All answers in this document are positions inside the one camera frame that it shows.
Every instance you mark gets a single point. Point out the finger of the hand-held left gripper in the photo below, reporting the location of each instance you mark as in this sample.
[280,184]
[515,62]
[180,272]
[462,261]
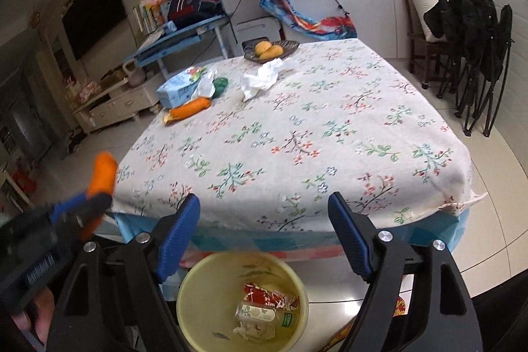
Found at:
[68,207]
[97,207]

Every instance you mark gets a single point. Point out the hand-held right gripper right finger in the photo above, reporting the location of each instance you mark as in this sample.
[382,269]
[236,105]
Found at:
[350,236]

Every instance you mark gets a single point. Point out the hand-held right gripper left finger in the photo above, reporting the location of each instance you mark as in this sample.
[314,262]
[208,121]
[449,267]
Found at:
[177,240]

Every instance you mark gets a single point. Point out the orange peel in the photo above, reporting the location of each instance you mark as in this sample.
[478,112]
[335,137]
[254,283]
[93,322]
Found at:
[187,109]
[103,174]

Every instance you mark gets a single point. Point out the yellow plastic bin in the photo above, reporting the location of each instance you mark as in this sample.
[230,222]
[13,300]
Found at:
[198,294]

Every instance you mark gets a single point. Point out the orange red snack packet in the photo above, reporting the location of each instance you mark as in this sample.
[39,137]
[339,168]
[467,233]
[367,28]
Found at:
[268,294]

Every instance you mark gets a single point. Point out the crushed clear plastic bottle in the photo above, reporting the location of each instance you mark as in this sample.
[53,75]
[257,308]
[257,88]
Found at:
[264,315]

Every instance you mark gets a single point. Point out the small white tissue wad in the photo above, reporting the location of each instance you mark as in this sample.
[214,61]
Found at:
[253,331]

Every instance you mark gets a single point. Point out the blue milk carton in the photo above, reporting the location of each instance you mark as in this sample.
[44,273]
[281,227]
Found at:
[177,88]

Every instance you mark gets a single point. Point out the person's left hand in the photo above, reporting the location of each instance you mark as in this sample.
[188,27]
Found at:
[39,315]

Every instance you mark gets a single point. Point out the blue plastic table cover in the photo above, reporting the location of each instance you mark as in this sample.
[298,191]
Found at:
[231,242]

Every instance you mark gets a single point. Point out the red yellow printed sheet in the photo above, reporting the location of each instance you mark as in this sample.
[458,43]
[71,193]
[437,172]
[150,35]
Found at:
[397,308]

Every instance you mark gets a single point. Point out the cream television stand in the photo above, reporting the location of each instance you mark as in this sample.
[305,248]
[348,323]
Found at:
[119,104]

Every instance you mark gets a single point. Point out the floral tablecloth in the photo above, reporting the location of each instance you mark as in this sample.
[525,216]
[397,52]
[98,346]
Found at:
[309,137]

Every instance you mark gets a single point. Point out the pink kettlebell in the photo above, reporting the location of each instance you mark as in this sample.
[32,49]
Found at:
[134,75]

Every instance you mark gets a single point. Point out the white green plastic wrapper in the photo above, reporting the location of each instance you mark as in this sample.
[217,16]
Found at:
[214,86]

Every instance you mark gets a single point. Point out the white plastic bag wrapper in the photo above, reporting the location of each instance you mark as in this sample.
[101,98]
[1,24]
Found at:
[264,77]

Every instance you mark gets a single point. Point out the blue study desk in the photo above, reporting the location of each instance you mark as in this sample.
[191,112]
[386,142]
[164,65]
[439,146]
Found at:
[177,40]

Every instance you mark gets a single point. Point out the row of books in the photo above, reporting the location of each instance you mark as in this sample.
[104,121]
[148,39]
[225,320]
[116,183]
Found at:
[148,16]

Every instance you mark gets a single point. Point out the yellow mango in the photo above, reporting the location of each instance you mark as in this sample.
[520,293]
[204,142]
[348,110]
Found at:
[273,53]
[262,48]

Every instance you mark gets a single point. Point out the woven grey fruit plate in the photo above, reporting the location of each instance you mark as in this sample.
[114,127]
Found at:
[288,47]

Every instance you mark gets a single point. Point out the wooden chair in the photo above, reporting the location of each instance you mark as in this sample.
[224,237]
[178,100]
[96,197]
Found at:
[416,47]

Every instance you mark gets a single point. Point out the white air purifier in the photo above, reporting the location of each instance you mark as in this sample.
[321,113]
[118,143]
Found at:
[258,30]

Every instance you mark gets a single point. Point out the dark striped backpack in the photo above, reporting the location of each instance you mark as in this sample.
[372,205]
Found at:
[194,3]

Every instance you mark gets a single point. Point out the black folding chair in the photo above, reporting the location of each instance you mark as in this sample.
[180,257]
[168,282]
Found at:
[474,47]

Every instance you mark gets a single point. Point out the white pillow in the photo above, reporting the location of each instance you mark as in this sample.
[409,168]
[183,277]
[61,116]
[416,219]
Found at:
[420,1]

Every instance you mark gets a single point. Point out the black wall television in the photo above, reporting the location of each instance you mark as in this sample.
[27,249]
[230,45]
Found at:
[95,14]

